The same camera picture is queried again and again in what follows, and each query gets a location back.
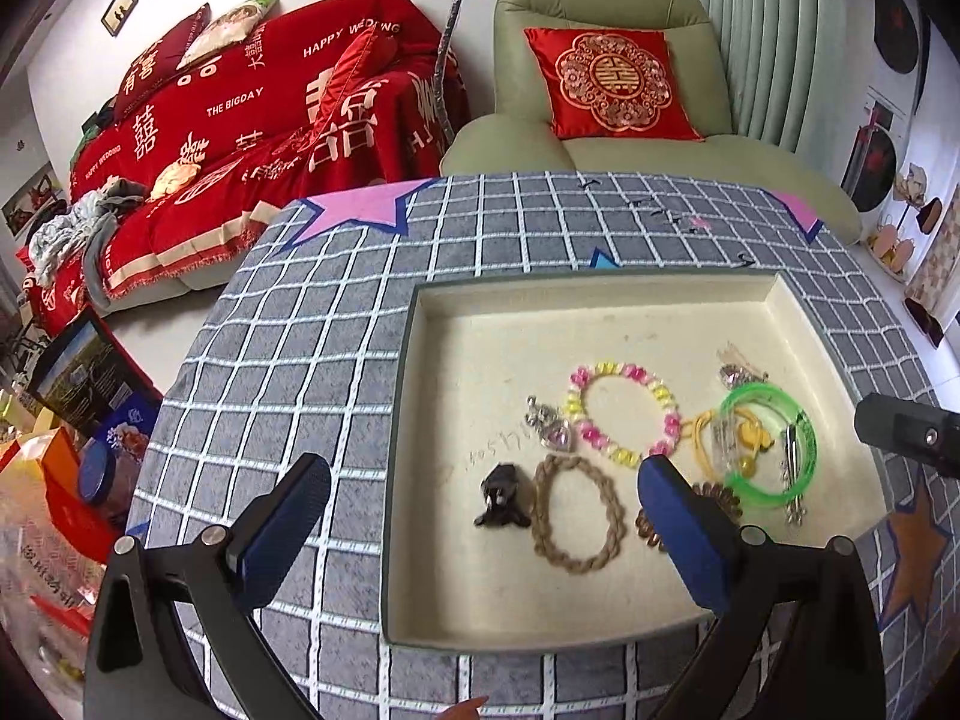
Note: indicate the green translucent bangle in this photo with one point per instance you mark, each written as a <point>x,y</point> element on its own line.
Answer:
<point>765,496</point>

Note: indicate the red box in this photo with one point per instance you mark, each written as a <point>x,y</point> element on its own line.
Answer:
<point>67,502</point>

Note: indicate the dark landscape printed box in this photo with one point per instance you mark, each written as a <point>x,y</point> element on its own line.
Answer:
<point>82,375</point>

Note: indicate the small yellow duck charm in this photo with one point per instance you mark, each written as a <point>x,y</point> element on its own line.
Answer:
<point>750,439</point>

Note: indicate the pale green ribbed panel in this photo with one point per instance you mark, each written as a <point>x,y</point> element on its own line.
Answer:
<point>765,30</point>

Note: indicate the small black picture frame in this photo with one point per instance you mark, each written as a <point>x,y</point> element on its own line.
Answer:
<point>120,7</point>

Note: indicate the clear plastic hair clip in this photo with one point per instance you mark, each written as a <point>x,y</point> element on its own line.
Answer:
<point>724,446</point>

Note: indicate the red satin cushion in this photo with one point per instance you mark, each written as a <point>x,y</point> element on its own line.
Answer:
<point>352,67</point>

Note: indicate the pile of grey clothes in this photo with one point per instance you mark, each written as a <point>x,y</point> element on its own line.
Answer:
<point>75,229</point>

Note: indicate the grey grid tablecloth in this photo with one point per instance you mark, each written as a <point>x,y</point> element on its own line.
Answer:
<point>300,330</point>

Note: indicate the silver heart charm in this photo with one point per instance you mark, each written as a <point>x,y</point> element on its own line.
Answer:
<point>559,435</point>

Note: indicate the red embroidered cushion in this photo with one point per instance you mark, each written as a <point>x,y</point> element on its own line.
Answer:
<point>615,82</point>

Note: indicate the red covered sofa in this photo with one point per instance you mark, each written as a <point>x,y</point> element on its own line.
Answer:
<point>247,135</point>

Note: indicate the blue round can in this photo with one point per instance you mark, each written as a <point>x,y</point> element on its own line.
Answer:
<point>94,476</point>

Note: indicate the dark red cushion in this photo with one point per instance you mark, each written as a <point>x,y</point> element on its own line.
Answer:
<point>161,64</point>

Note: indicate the cream jewelry tray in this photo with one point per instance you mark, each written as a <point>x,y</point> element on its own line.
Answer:
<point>480,360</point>

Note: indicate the clear plastic bag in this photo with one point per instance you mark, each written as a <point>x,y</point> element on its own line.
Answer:
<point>45,615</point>

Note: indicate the black hair claw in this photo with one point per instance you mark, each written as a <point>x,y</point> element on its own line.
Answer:
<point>501,491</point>

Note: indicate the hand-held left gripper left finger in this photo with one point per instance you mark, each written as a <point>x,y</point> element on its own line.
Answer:
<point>281,532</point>

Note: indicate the white printed cushion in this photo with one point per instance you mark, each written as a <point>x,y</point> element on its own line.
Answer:
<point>229,22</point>

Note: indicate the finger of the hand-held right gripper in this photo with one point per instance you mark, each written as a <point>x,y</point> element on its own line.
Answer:
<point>900,431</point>

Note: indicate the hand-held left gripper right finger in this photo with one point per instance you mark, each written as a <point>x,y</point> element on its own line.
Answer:
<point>682,540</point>

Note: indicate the peach plush cushion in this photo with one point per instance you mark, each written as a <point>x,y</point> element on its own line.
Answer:
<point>176,176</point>

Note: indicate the blue printed box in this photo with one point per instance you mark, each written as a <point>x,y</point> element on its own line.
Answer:
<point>127,427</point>

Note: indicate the wall poster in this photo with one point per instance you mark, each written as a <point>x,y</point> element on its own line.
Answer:
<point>874,157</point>

